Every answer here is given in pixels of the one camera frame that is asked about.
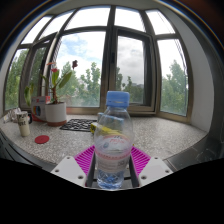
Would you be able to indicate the white plastic packet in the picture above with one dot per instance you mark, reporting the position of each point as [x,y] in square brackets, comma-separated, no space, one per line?
[10,116]

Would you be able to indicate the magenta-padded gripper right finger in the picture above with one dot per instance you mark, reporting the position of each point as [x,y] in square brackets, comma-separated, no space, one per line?
[154,169]

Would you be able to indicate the black lattice trivet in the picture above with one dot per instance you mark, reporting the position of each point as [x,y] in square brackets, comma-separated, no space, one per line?
[77,125]

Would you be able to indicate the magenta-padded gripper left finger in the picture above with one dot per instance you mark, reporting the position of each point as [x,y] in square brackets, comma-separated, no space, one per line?
[68,168]

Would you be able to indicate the long yellow glue box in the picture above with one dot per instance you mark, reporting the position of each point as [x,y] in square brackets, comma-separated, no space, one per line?
[93,128]

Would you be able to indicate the clear blue-capped water bottle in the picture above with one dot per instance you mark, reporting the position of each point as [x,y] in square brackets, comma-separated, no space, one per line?
[113,143]

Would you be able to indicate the red-flowered plant in white pot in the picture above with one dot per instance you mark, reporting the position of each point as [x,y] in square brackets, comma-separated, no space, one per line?
[55,113]

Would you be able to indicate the flat round red coaster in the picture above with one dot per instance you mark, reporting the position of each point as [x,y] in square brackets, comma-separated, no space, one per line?
[41,139]

